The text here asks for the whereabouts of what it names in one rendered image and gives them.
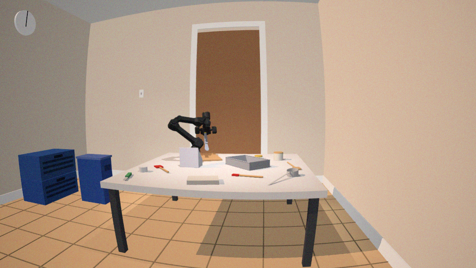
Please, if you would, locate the grey rectangular tin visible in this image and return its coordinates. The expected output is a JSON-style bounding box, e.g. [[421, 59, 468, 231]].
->
[[225, 155, 270, 171]]

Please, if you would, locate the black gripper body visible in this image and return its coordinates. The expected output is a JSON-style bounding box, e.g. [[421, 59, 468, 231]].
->
[[195, 126, 217, 134]]

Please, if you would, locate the beige flat rectangular slab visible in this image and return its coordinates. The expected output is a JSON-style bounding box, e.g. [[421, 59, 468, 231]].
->
[[186, 176, 219, 185]]

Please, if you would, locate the wooden cutting board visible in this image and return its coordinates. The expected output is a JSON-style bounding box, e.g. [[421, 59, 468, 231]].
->
[[200, 153, 222, 161]]

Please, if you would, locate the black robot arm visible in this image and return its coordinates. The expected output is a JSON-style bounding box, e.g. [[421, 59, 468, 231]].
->
[[168, 112, 211, 152]]

